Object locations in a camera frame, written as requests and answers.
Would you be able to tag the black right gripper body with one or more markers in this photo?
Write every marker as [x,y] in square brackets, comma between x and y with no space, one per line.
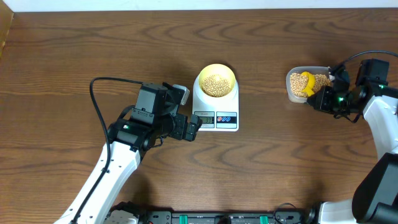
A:
[334,101]

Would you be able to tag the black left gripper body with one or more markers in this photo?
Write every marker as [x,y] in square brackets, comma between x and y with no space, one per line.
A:
[178,132]

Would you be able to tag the yellow measuring scoop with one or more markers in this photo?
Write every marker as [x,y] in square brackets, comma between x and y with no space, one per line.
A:
[310,84]

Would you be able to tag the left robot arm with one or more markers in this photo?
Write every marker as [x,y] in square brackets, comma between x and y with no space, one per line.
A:
[154,117]

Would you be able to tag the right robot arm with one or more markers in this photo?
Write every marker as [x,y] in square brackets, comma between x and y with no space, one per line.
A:
[375,199]

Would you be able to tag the white digital kitchen scale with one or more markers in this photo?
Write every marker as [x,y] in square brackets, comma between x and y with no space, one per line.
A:
[216,113]

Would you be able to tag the soybeans in yellow bowl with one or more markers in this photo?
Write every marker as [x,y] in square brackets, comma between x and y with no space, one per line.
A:
[216,86]

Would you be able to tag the pale yellow bowl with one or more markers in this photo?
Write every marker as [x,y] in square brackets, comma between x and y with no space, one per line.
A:
[219,69]

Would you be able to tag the clear plastic container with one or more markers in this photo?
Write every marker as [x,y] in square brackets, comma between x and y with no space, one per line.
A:
[311,69]

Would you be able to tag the pile of soybeans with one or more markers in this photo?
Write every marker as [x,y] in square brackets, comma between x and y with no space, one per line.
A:
[299,82]

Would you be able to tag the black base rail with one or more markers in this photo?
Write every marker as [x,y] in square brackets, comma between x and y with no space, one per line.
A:
[128,212]

